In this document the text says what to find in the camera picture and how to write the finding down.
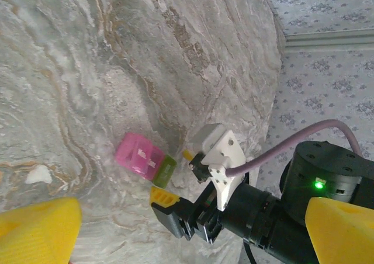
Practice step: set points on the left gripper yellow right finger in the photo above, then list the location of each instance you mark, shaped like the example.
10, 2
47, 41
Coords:
344, 234

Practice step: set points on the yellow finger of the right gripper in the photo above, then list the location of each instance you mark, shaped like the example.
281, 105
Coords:
169, 214
200, 167

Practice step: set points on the pink green pill organizer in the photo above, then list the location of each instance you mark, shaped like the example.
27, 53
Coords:
137, 156

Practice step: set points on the right aluminium corner post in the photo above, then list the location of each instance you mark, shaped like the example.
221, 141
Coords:
330, 39

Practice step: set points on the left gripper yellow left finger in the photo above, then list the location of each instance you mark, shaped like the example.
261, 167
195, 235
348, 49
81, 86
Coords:
35, 234

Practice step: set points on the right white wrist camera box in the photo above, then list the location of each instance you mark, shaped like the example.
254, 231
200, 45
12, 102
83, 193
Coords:
222, 153

